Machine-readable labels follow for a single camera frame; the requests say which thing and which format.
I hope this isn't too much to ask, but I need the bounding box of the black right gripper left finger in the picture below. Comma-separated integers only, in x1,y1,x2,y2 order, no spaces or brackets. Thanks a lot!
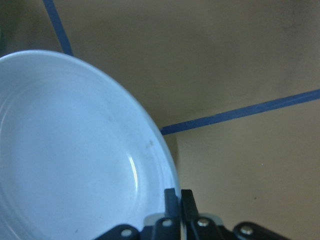
152,188,181,240

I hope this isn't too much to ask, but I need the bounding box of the blue plate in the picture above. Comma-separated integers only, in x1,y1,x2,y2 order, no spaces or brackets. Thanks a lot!
0,50,180,240

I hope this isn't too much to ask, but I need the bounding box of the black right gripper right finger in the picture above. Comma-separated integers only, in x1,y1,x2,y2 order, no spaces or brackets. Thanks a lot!
181,189,225,240

